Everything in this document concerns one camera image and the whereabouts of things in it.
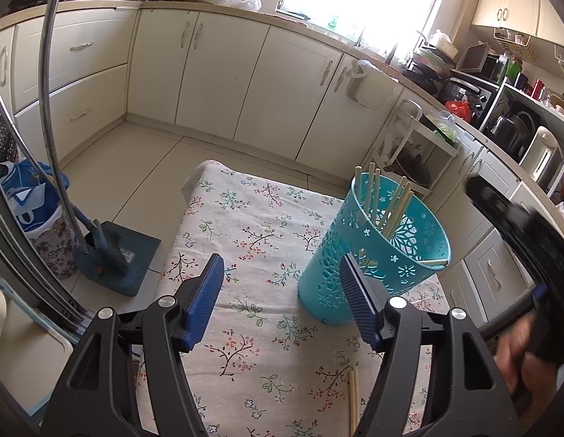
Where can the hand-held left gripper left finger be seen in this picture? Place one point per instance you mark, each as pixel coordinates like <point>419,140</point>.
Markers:
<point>202,302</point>

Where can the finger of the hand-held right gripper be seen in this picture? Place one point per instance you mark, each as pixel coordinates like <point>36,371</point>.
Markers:
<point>509,323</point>

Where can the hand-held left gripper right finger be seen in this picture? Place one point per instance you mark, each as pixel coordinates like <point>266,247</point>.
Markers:
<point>360,302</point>

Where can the teal perforated plastic basket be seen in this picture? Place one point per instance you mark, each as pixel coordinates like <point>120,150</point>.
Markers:
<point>327,277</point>

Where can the wooden chopstick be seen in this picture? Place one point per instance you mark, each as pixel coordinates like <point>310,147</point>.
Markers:
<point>356,387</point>
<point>351,400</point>

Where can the bunch of wooden chopsticks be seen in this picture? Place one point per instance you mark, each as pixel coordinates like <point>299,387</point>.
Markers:
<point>372,200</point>

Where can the person's right hand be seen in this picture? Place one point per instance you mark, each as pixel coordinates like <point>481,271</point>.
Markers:
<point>514,355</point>

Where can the cream cabinet with drawers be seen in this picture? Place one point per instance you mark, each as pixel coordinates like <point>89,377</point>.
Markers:
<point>495,255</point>

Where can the floral tablecloth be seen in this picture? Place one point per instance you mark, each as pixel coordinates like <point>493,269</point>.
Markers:
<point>263,236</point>

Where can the white electric thermos pot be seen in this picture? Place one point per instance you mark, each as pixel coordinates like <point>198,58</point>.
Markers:
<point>541,154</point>

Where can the black rice cooker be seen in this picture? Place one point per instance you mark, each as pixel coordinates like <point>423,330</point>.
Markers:
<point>511,134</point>

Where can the white appliance shelf unit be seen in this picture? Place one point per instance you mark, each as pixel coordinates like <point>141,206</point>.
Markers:
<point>550,114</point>

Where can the dark pan with lid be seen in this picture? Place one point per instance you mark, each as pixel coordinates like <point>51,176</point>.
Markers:
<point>414,168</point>

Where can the green vegetable bag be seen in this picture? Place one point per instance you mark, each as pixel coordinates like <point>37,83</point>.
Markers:
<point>443,125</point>

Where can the red plastic bag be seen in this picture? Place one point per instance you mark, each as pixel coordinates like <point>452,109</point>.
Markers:
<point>459,110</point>

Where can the floral fabric bin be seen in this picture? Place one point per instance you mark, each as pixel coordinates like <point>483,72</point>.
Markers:
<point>54,250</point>

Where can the black toaster oven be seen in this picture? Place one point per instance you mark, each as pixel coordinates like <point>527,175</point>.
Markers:
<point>473,95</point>

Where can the white shelf cart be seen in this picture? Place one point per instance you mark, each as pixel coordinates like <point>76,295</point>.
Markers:
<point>414,136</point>

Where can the white plastic board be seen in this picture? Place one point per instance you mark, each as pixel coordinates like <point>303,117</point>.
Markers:
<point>27,359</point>

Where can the blue printed bag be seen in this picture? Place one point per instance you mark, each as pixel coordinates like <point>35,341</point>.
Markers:
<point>27,191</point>

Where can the white door-mounted bin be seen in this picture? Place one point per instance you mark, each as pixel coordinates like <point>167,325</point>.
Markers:
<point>366,86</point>

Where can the cream door cabinet run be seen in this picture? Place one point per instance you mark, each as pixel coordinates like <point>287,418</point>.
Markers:
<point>263,82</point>

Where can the thin metal pole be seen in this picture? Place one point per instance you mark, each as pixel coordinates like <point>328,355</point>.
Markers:
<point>18,136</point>

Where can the cream drawer cabinet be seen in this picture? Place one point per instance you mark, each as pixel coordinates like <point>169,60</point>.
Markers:
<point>81,77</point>

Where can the dark textured object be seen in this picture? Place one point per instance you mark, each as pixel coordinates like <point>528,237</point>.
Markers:
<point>2,141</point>

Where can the kitchen window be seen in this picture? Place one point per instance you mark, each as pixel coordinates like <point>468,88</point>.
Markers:
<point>368,0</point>

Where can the cream upper wall cabinet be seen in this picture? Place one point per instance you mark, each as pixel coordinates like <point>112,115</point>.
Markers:
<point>514,4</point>

